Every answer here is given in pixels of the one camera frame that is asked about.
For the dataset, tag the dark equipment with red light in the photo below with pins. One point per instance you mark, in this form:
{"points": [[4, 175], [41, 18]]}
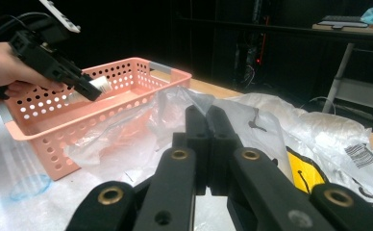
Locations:
{"points": [[258, 61]]}

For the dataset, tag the white-legged desk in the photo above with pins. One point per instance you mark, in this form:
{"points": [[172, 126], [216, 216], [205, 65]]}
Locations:
{"points": [[338, 73]]}

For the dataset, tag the pink perforated plastic basket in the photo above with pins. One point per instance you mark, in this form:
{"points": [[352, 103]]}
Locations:
{"points": [[136, 96]]}

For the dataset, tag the white board table cover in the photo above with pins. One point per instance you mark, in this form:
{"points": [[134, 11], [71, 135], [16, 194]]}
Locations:
{"points": [[2, 154]]}

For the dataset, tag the clear printed plastic bag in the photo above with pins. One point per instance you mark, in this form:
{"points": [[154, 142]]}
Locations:
{"points": [[319, 134]]}

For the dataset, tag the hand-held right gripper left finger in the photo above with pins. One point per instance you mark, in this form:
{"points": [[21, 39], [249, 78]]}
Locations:
{"points": [[200, 160]]}

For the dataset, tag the dark keyboard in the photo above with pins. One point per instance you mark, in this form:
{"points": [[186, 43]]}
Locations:
{"points": [[343, 20]]}

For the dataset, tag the small white silver tube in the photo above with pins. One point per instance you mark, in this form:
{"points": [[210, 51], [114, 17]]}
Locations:
{"points": [[104, 84]]}

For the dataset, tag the clear bluish plastic piece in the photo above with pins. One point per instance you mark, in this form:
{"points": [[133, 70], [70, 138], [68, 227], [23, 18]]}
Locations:
{"points": [[30, 187]]}

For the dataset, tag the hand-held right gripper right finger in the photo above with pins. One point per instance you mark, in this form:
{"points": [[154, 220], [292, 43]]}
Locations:
{"points": [[221, 160]]}

